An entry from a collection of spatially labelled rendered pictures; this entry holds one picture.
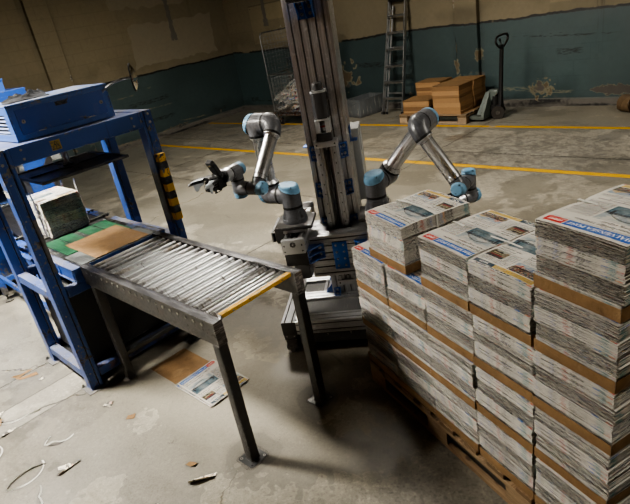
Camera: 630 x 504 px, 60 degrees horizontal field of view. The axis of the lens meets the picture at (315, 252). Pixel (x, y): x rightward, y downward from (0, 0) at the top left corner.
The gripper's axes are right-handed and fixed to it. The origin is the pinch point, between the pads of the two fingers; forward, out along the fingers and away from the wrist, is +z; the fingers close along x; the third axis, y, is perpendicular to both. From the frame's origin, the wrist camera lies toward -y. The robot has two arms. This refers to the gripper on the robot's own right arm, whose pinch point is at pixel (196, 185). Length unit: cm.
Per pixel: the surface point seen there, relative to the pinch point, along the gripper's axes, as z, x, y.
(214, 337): 50, -46, 45
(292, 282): 1, -54, 43
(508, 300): 26, -161, 8
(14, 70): -364, 779, 30
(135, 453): 71, 8, 124
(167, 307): 44, -11, 44
